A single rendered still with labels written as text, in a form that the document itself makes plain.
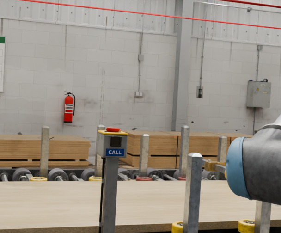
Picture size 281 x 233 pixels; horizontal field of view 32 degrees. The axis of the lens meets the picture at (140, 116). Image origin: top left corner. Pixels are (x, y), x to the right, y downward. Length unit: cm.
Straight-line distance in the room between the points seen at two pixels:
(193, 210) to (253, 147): 59
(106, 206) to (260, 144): 60
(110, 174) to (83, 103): 731
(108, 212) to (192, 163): 29
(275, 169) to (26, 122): 774
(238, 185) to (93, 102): 783
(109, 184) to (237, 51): 859
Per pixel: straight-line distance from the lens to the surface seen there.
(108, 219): 141
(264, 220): 162
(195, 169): 147
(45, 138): 243
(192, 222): 150
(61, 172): 285
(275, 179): 89
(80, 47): 866
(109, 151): 135
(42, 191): 208
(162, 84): 912
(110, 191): 139
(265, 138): 95
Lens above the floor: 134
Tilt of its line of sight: 3 degrees down
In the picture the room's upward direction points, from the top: 3 degrees clockwise
